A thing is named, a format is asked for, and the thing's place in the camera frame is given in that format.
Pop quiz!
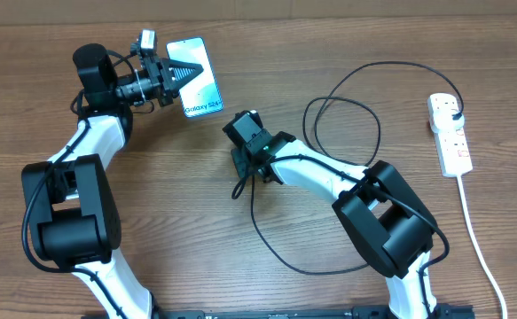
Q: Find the blue Samsung Galaxy smartphone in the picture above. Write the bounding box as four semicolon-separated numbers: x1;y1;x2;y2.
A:
166;37;223;118

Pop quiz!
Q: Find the black USB charging cable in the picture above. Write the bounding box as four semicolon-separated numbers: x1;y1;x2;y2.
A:
248;60;465;276

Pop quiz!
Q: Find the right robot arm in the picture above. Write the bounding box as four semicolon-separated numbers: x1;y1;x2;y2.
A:
223;111;445;318

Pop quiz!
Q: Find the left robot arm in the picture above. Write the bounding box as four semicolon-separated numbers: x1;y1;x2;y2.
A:
21;43;204;318

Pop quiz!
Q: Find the white charger plug adapter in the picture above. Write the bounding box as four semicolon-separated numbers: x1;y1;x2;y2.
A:
429;111;465;134

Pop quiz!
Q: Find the white power strip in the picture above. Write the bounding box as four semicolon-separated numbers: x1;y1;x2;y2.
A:
427;93;473;177

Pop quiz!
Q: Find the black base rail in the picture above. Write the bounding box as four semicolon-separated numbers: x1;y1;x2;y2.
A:
154;304;475;319

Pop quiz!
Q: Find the white power strip cord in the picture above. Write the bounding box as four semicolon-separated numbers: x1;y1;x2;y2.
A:
455;175;509;319

